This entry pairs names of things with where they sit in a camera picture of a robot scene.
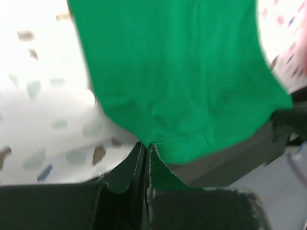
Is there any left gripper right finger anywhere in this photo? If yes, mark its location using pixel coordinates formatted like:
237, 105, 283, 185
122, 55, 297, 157
145, 144, 271, 230

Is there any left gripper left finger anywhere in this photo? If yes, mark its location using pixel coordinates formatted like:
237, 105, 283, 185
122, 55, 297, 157
0, 143, 145, 230

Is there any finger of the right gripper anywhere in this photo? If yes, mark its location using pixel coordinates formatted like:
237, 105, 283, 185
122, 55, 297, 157
272, 109, 307, 141

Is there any green t shirt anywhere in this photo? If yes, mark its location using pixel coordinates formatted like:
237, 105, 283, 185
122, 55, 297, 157
69, 0, 293, 164

